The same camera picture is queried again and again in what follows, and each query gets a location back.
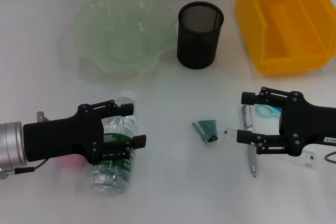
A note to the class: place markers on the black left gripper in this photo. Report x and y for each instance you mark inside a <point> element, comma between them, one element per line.
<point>57,137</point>

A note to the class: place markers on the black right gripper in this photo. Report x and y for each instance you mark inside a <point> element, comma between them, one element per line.
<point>304,121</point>

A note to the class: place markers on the blue plastic scissors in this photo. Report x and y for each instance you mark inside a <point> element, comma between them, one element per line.
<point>262,111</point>

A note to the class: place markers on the clear plastic ruler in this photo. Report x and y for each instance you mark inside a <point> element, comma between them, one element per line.
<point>231,134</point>

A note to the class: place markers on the green plastic wrapper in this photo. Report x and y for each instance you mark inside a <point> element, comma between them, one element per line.
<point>207,129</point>

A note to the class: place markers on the silver ballpoint pen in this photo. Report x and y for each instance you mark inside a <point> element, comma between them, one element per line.
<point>253,161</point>

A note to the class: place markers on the clear green-label water bottle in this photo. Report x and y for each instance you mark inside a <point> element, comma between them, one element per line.
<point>113,176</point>

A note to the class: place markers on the pink peach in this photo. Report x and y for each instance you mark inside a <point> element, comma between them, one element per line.
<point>71,161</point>

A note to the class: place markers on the black mesh pen holder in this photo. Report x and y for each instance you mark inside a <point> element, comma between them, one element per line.
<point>197,48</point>

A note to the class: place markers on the green glass fruit plate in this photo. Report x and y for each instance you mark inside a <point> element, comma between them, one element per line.
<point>118,37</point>

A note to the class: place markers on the yellow plastic bin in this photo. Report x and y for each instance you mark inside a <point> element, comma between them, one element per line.
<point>288,37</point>

